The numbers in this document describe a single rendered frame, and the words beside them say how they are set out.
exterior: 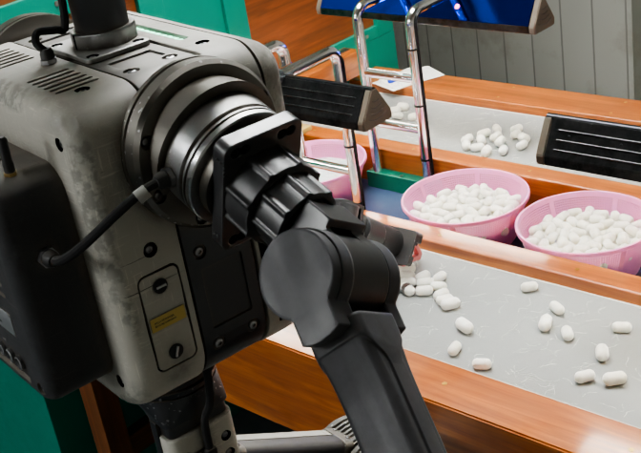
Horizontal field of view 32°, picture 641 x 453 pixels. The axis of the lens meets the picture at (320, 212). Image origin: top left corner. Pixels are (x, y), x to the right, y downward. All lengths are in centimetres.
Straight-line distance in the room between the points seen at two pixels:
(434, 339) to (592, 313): 27
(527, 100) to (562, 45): 129
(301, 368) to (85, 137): 95
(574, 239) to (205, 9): 109
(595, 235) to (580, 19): 189
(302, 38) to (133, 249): 195
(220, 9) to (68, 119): 175
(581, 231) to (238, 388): 72
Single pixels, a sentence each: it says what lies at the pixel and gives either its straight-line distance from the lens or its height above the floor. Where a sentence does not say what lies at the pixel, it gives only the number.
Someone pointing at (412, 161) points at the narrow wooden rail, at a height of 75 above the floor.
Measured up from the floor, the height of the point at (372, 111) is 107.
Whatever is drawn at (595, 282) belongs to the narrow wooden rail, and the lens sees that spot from 197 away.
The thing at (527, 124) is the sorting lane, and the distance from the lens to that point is 271.
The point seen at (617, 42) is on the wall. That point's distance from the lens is 390.
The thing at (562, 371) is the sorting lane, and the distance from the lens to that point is 179.
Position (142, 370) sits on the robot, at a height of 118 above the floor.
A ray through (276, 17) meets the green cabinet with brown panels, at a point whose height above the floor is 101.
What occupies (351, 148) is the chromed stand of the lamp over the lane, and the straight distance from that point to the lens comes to 227.
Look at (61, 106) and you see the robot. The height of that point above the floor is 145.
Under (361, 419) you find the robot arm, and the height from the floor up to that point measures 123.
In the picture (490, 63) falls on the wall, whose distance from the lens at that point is 434.
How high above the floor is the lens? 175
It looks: 25 degrees down
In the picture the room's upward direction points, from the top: 9 degrees counter-clockwise
